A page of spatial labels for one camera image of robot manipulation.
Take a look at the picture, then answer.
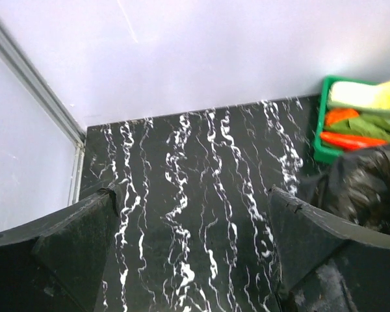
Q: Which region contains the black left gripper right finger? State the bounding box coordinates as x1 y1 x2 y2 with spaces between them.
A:
268 187 390 311

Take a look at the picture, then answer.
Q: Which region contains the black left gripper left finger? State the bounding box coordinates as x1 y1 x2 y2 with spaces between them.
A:
0 187 122 311

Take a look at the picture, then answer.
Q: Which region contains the black trash bag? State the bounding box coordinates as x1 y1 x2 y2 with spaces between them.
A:
297 144 390 235

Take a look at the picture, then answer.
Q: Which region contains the green plastic vegetable tray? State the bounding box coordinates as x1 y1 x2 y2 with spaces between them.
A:
314 75 390 163

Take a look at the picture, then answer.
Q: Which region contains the orange carrot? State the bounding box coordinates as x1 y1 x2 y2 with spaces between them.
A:
320 131 387 150

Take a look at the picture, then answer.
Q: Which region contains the green leafy vegetable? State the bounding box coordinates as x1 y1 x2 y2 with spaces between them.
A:
324 114 390 142

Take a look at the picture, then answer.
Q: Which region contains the white and yellow cabbage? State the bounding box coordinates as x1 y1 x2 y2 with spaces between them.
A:
327 81 390 111

